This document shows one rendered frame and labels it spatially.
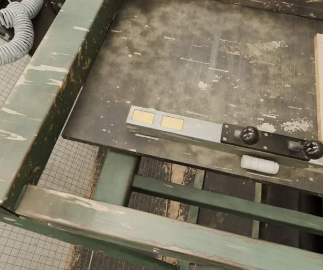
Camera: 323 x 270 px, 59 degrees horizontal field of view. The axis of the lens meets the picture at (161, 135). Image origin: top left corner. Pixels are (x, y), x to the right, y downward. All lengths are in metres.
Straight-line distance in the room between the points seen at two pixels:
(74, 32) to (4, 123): 0.28
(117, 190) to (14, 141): 0.24
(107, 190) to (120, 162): 0.08
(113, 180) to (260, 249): 0.35
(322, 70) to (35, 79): 0.74
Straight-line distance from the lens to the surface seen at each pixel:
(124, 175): 0.69
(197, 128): 0.67
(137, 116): 0.68
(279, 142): 0.69
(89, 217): 0.59
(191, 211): 1.76
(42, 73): 0.71
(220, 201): 0.71
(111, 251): 1.33
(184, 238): 0.57
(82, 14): 0.83
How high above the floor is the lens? 1.90
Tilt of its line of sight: 27 degrees down
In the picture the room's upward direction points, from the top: 60 degrees counter-clockwise
